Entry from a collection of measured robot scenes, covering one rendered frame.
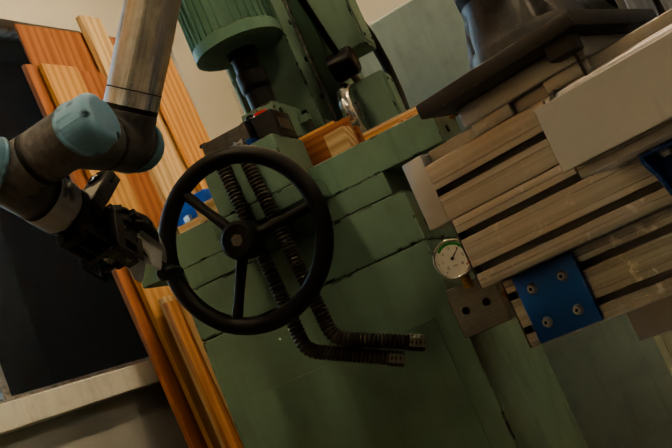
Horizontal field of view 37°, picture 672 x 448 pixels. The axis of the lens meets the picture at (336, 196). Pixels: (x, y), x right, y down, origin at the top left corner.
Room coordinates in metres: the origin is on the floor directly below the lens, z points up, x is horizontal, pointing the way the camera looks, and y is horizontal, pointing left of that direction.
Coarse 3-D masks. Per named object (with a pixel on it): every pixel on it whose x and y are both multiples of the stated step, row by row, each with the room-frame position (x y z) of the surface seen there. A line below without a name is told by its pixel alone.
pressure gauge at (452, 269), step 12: (444, 240) 1.55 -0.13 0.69; (456, 240) 1.55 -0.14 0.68; (444, 252) 1.56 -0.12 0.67; (456, 252) 1.55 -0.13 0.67; (444, 264) 1.56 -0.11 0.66; (456, 264) 1.56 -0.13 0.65; (468, 264) 1.55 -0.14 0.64; (444, 276) 1.56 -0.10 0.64; (456, 276) 1.56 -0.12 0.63; (468, 276) 1.58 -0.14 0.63
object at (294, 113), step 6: (270, 102) 1.79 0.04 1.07; (276, 102) 1.81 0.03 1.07; (258, 108) 1.80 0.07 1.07; (264, 108) 1.80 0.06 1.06; (270, 108) 1.79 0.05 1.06; (276, 108) 1.80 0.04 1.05; (282, 108) 1.83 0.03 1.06; (288, 108) 1.86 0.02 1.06; (294, 108) 1.89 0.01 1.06; (246, 114) 1.81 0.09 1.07; (252, 114) 1.80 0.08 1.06; (288, 114) 1.85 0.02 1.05; (294, 114) 1.88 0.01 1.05; (300, 114) 1.91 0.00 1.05; (294, 120) 1.86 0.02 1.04; (294, 126) 1.85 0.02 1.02; (300, 126) 1.88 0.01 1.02; (306, 126) 1.92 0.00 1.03; (300, 132) 1.87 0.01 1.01; (306, 132) 1.90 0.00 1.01
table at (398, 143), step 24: (408, 120) 1.61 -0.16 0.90; (432, 120) 1.60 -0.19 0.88; (360, 144) 1.64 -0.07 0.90; (384, 144) 1.63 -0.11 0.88; (408, 144) 1.62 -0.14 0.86; (432, 144) 1.61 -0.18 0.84; (312, 168) 1.66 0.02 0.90; (336, 168) 1.65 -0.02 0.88; (360, 168) 1.64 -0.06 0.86; (384, 168) 1.63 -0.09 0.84; (288, 192) 1.58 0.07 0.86; (336, 192) 1.66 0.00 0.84; (264, 216) 1.60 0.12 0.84; (192, 240) 1.74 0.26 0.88; (216, 240) 1.73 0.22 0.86; (192, 264) 1.74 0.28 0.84; (144, 288) 1.78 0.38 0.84
